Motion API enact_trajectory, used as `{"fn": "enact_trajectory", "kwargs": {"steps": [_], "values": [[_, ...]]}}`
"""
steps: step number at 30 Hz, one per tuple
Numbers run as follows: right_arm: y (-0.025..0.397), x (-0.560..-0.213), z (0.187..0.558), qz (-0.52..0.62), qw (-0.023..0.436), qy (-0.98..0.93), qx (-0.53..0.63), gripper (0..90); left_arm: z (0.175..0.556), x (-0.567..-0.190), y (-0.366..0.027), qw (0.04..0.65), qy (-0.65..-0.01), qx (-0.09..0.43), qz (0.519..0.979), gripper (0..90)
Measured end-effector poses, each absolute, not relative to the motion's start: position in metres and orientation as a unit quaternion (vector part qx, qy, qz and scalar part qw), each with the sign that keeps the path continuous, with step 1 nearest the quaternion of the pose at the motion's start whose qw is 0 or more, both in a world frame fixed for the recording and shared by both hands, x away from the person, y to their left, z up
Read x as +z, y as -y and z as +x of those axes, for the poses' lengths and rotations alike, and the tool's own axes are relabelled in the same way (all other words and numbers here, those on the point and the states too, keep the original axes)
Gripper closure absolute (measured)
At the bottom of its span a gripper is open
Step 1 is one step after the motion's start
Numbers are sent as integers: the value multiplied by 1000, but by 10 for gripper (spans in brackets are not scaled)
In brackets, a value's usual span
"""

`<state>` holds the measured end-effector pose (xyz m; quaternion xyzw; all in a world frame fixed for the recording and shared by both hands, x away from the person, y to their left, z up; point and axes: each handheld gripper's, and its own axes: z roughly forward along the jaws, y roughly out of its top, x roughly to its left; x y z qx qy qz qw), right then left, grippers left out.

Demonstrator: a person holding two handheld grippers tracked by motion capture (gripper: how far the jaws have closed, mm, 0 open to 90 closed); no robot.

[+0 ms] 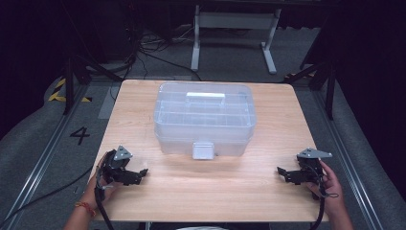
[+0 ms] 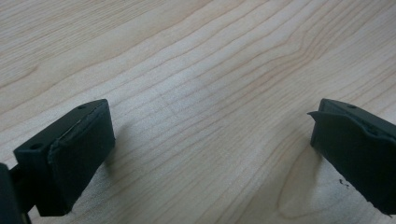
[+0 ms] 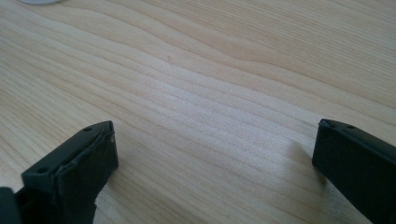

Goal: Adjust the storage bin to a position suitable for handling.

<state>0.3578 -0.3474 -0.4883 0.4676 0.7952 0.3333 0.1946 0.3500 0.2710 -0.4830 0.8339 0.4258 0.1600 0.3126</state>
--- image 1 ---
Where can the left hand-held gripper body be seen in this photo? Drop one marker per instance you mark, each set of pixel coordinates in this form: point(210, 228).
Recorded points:
point(112, 166)

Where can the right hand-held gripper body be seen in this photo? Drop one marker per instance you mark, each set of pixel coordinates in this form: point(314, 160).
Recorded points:
point(311, 167)

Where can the person's left hand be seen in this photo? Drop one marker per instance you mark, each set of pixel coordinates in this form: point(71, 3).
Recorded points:
point(95, 191)

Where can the person's right hand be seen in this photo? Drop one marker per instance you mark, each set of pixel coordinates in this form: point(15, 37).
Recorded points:
point(332, 191)

